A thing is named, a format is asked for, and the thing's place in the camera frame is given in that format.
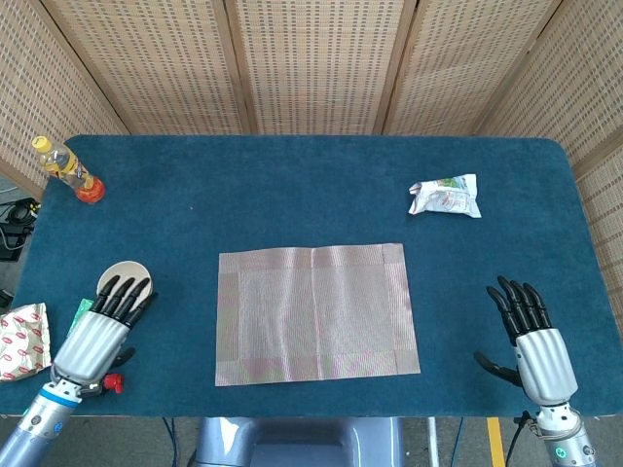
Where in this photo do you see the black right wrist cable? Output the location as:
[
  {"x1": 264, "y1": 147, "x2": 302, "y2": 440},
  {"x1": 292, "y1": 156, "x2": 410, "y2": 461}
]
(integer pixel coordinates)
[{"x1": 508, "y1": 411, "x2": 537, "y2": 467}]

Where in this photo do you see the black bottle with red cap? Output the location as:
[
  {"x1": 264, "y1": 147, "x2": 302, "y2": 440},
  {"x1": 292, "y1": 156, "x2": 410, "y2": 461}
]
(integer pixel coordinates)
[{"x1": 80, "y1": 372, "x2": 126, "y2": 398}]

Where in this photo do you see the gray woven placemat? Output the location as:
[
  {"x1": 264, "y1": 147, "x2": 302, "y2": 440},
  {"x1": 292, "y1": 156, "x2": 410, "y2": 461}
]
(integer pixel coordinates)
[{"x1": 214, "y1": 241, "x2": 421, "y2": 388}]

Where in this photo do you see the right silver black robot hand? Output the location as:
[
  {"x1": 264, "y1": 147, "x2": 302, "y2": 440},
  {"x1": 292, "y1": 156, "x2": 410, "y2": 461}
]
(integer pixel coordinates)
[{"x1": 474, "y1": 275, "x2": 580, "y2": 406}]

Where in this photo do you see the red-patterned cream snack bag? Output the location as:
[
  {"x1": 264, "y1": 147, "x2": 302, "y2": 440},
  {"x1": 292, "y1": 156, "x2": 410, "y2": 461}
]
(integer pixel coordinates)
[{"x1": 0, "y1": 302, "x2": 54, "y2": 383}]

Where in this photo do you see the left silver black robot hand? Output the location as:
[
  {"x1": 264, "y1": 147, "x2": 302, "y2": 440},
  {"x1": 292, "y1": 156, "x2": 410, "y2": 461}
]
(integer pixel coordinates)
[{"x1": 51, "y1": 274, "x2": 160, "y2": 387}]

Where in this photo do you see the woven bamboo folding screen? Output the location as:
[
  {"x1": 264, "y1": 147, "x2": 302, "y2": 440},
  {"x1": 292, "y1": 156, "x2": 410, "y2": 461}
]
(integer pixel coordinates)
[{"x1": 0, "y1": 0, "x2": 623, "y2": 317}]

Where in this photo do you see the black equipment with cables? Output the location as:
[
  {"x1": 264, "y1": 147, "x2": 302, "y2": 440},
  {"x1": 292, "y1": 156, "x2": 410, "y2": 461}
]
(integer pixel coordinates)
[{"x1": 0, "y1": 197, "x2": 41, "y2": 262}]

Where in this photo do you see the yellow-capped tea drink bottle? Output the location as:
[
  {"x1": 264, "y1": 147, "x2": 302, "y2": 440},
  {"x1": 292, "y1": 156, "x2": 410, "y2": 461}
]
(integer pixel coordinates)
[{"x1": 31, "y1": 135, "x2": 106, "y2": 205}]

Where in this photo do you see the green tea sachet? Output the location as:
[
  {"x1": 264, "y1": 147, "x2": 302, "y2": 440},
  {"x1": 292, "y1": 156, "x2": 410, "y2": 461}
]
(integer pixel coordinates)
[{"x1": 71, "y1": 298, "x2": 95, "y2": 336}]

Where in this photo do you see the blue cable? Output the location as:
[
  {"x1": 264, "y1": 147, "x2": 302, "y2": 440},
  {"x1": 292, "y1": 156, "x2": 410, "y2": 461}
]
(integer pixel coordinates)
[
  {"x1": 448, "y1": 416, "x2": 464, "y2": 467},
  {"x1": 162, "y1": 416, "x2": 177, "y2": 467}
]

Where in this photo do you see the metal table leg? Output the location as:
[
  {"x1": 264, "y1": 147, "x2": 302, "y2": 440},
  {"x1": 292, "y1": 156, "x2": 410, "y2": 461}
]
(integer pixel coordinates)
[{"x1": 425, "y1": 416, "x2": 441, "y2": 467}]

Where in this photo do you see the white ceramic bowl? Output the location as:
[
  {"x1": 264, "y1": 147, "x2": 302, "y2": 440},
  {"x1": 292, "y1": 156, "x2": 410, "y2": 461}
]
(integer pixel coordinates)
[{"x1": 96, "y1": 261, "x2": 157, "y2": 312}]

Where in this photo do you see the white crumpled snack packet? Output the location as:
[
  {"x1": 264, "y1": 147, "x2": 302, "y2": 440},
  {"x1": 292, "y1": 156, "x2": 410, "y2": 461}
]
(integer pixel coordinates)
[{"x1": 407, "y1": 173, "x2": 483, "y2": 219}]

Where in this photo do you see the blue carpet table cover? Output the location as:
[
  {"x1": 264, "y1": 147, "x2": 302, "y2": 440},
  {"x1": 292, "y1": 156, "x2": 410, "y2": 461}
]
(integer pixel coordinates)
[{"x1": 0, "y1": 134, "x2": 615, "y2": 419}]

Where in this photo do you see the blue-gray robot torso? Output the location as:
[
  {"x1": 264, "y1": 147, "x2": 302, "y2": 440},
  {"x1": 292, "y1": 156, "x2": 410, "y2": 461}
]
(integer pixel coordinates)
[{"x1": 187, "y1": 416, "x2": 405, "y2": 467}]

